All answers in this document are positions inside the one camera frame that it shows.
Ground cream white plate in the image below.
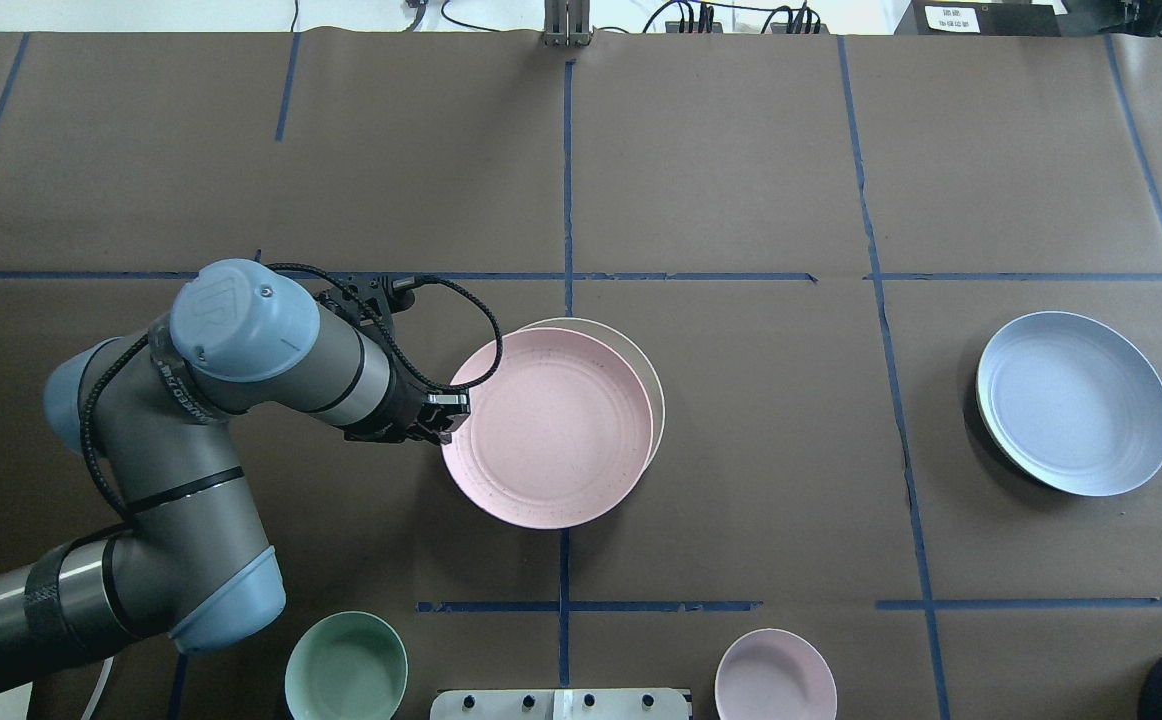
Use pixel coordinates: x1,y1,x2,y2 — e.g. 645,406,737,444
514,316,665,469

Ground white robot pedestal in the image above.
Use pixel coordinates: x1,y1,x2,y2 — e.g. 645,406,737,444
429,687,694,719

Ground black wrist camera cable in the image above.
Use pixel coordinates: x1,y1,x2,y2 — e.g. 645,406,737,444
266,262,505,393

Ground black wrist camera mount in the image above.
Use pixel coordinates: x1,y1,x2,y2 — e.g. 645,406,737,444
313,274,421,332

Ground blue plate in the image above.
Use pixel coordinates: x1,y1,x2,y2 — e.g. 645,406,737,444
974,311,1162,497

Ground black box with label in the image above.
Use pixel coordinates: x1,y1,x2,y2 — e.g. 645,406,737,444
894,1,1061,37

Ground pink plate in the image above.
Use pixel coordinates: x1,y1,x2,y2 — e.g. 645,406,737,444
442,325,659,530

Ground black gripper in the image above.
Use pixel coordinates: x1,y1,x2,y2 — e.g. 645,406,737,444
344,374,469,446

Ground pink bowl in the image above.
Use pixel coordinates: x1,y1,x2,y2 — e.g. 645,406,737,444
713,628,838,719

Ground green bowl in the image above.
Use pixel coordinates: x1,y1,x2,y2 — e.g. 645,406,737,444
284,611,409,719

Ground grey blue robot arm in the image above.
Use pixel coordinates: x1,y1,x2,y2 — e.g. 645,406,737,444
0,258,471,693

